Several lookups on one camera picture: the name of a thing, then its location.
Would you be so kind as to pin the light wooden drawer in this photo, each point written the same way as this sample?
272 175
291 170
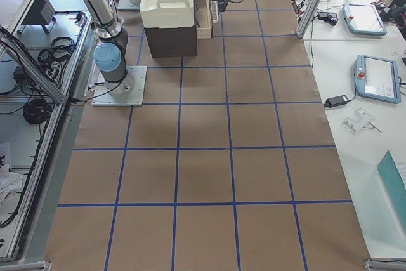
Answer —
206 15

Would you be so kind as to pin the dark brown wooden cabinet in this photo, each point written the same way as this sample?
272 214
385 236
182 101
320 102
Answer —
172 42

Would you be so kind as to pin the blue teach pendant far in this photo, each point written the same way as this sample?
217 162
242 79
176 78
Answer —
363 20

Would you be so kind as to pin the blue teach pendant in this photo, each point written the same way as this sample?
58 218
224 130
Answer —
363 20
377 78

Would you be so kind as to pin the black power adapter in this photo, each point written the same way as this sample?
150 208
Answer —
336 101

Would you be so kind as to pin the blue teach pendant near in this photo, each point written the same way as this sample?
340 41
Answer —
377 78

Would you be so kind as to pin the white cloth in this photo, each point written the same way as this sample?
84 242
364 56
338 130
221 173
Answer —
11 183

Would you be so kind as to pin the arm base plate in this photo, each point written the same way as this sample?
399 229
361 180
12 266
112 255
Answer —
129 92

